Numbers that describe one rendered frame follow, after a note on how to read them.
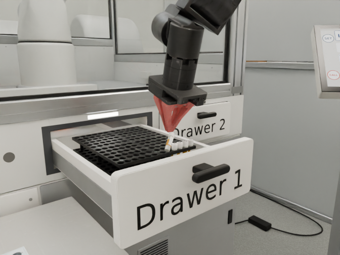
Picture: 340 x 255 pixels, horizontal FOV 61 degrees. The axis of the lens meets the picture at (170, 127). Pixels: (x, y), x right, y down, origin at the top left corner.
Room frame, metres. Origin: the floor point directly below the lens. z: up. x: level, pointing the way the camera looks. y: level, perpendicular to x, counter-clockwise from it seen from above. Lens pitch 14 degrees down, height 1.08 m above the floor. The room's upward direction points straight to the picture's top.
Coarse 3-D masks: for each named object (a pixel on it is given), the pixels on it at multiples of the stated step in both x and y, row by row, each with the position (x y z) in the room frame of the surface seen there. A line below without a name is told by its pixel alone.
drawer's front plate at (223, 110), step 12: (192, 108) 0.86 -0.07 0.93; (204, 108) 0.89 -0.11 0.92; (216, 108) 0.92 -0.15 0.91; (228, 108) 0.96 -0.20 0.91; (192, 120) 0.86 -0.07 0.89; (204, 120) 0.89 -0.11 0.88; (216, 120) 0.92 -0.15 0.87; (228, 120) 0.96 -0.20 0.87; (180, 132) 0.83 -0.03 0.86; (192, 132) 0.86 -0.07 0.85; (204, 132) 0.89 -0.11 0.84; (216, 132) 0.93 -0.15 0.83; (228, 132) 0.96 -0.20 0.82
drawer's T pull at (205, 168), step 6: (192, 168) 0.42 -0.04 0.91; (198, 168) 0.41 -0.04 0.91; (204, 168) 0.41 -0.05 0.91; (210, 168) 0.41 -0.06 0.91; (216, 168) 0.41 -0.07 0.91; (222, 168) 0.41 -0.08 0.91; (228, 168) 0.42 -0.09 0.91; (198, 174) 0.39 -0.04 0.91; (204, 174) 0.39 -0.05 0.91; (210, 174) 0.40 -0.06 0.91; (216, 174) 0.41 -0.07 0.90; (222, 174) 0.42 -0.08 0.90; (192, 180) 0.39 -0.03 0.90; (198, 180) 0.38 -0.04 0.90; (204, 180) 0.39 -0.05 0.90
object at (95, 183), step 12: (96, 132) 0.70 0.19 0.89; (156, 132) 0.72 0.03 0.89; (60, 144) 0.59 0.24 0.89; (72, 144) 0.66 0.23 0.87; (204, 144) 0.59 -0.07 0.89; (60, 156) 0.57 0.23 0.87; (72, 156) 0.52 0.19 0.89; (60, 168) 0.58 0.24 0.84; (72, 168) 0.52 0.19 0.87; (84, 168) 0.48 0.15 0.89; (96, 168) 0.45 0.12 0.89; (72, 180) 0.52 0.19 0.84; (84, 180) 0.47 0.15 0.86; (96, 180) 0.44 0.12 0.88; (108, 180) 0.41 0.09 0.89; (84, 192) 0.48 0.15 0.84; (96, 192) 0.44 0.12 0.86; (108, 192) 0.41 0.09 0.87; (108, 204) 0.40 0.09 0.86
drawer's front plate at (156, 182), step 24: (240, 144) 0.50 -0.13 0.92; (144, 168) 0.37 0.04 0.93; (168, 168) 0.40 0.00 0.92; (240, 168) 0.50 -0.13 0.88; (120, 192) 0.35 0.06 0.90; (144, 192) 0.37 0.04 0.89; (168, 192) 0.40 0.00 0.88; (192, 192) 0.43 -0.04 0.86; (216, 192) 0.46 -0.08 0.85; (240, 192) 0.50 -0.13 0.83; (120, 216) 0.34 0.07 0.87; (144, 216) 0.37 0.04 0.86; (168, 216) 0.40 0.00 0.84; (192, 216) 0.43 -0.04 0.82; (120, 240) 0.34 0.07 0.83
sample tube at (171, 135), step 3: (171, 132) 0.56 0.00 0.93; (168, 135) 0.56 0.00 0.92; (171, 135) 0.56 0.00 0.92; (174, 135) 0.56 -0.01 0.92; (168, 138) 0.55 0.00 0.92; (171, 138) 0.55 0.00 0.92; (168, 141) 0.54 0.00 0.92; (171, 141) 0.54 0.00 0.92; (168, 144) 0.54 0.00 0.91; (171, 144) 0.54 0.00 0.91; (165, 147) 0.53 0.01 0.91; (168, 147) 0.53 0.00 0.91; (165, 150) 0.53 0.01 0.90; (168, 150) 0.53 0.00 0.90
